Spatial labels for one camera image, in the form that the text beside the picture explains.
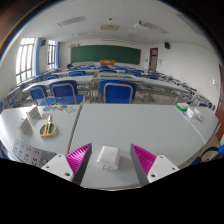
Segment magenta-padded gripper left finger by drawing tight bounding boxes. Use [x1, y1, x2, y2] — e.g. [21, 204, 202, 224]
[40, 143, 93, 186]

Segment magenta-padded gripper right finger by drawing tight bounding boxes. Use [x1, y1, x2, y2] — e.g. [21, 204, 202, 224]
[129, 143, 181, 187]

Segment white charger block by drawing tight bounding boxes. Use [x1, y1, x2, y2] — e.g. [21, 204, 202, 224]
[96, 145, 121, 172]

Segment small white box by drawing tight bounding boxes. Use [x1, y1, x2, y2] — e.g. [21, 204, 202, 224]
[17, 117, 34, 136]
[26, 105, 42, 126]

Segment colourful paper cards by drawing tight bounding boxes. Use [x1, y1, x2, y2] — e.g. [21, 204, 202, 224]
[42, 105, 77, 114]

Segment rows of grey desks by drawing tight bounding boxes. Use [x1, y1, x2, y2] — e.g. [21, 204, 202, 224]
[0, 63, 214, 108]

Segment plain brown door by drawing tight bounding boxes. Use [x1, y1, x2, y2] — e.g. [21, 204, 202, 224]
[214, 63, 224, 134]

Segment shallow grey tray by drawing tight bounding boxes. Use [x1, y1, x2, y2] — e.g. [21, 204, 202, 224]
[93, 72, 134, 83]

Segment brown door with window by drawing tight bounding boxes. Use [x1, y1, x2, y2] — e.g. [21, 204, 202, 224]
[148, 47, 159, 72]

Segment blue curtain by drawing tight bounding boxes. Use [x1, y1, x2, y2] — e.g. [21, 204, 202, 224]
[34, 37, 42, 76]
[55, 41, 61, 69]

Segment tall window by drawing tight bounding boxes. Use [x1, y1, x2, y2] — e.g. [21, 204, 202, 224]
[46, 39, 57, 70]
[15, 37, 36, 85]

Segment orange lectern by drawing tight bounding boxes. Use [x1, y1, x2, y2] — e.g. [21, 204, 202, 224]
[99, 59, 116, 66]

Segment green chalkboard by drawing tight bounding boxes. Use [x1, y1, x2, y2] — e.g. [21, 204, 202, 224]
[70, 44, 142, 66]

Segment white ceiling projector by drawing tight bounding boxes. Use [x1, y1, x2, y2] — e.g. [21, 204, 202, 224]
[133, 20, 148, 30]

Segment ceiling light panels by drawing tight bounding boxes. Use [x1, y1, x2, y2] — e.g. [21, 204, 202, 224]
[56, 13, 204, 39]

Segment ceiling air conditioner unit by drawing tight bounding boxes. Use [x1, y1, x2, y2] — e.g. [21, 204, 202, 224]
[100, 23, 120, 32]

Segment yellow-handled scissors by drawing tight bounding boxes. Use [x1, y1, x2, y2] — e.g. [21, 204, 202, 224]
[39, 114, 58, 139]

